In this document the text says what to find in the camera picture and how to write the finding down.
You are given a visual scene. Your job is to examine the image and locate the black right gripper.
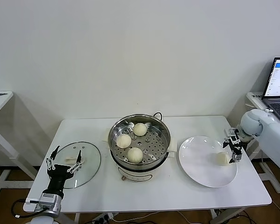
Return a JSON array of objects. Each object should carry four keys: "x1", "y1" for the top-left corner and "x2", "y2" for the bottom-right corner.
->
[{"x1": 223, "y1": 137, "x2": 244, "y2": 164}]

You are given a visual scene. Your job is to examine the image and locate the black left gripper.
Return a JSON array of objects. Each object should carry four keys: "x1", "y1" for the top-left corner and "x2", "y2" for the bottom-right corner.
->
[{"x1": 46, "y1": 146, "x2": 83, "y2": 191}]

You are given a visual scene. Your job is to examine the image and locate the white steamed baozi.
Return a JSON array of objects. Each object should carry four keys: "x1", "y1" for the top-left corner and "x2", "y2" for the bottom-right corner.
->
[
  {"x1": 126, "y1": 147, "x2": 144, "y2": 163},
  {"x1": 116, "y1": 133, "x2": 132, "y2": 148},
  {"x1": 215, "y1": 151, "x2": 231, "y2": 167},
  {"x1": 133, "y1": 123, "x2": 148, "y2": 137}
]

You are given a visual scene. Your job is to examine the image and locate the round glass lid white handle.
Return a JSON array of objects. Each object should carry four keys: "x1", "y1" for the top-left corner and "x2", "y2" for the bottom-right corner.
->
[{"x1": 51, "y1": 140, "x2": 101, "y2": 189}]

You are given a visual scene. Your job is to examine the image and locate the stainless steel perforated steamer basket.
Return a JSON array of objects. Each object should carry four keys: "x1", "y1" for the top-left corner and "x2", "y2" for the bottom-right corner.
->
[{"x1": 108, "y1": 113, "x2": 171, "y2": 165}]

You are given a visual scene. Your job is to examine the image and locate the round white plate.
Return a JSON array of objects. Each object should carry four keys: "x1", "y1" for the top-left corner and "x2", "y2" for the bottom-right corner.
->
[{"x1": 178, "y1": 136, "x2": 238, "y2": 189}]

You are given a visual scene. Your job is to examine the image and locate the white electric cooker base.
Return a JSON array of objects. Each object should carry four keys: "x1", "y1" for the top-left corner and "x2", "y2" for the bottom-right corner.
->
[{"x1": 102, "y1": 129, "x2": 178, "y2": 183}]

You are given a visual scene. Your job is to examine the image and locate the white side desk with laptop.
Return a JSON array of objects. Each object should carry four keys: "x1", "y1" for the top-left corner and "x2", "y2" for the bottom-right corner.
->
[{"x1": 245, "y1": 91, "x2": 280, "y2": 194}]

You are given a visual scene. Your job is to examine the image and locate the white power strip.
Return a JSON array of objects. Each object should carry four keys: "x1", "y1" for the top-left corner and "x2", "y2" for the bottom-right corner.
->
[{"x1": 93, "y1": 213, "x2": 115, "y2": 223}]

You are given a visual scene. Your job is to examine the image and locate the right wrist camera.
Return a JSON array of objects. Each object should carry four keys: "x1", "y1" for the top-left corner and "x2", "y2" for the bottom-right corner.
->
[{"x1": 224, "y1": 127, "x2": 239, "y2": 140}]

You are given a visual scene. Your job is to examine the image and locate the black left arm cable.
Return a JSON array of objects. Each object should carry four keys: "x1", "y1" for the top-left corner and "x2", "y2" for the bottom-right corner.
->
[{"x1": 12, "y1": 199, "x2": 42, "y2": 219}]

